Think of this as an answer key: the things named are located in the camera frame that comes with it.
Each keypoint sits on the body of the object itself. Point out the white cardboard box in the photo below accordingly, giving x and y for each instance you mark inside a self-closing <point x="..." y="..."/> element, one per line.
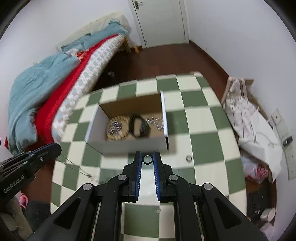
<point x="108" y="128"/>

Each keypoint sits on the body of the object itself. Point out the light blue duvet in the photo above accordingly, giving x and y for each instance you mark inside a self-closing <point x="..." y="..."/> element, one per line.
<point x="34" y="85"/>

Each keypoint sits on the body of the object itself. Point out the white patterned bag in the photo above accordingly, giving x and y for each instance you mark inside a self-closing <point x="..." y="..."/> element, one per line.
<point x="255" y="135"/>

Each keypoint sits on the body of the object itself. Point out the white wall power strip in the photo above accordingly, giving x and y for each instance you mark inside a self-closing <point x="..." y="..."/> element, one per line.
<point x="286" y="141"/>

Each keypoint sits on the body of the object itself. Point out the white door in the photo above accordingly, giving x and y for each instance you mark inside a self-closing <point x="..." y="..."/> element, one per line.
<point x="160" y="23"/>

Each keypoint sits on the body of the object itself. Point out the red bed sheet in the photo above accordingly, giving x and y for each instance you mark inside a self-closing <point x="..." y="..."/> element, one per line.
<point x="45" y="114"/>

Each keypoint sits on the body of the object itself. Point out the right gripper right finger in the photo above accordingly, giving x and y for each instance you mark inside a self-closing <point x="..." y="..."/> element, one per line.
<point x="171" y="188"/>

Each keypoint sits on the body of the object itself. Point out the red white plastic bag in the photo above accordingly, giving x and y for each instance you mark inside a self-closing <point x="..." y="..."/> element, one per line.
<point x="253" y="169"/>

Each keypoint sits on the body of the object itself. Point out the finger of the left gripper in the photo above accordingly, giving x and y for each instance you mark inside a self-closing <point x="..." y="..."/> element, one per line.
<point x="44" y="154"/>

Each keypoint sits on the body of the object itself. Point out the bed with checkered mattress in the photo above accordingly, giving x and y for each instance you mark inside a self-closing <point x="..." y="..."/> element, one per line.
<point x="92" y="71"/>

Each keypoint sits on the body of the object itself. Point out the black wrist watch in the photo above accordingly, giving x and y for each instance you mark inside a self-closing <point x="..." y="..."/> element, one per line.
<point x="138" y="127"/>

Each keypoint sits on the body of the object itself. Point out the pink slipper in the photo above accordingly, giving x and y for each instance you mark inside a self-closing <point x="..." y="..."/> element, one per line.
<point x="23" y="201"/>

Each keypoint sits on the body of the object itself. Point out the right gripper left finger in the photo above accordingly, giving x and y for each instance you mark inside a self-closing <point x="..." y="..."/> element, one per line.
<point x="123" y="188"/>

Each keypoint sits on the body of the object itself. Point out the green white checkered tablecloth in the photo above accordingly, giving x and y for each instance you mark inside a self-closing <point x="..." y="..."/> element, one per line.
<point x="198" y="142"/>

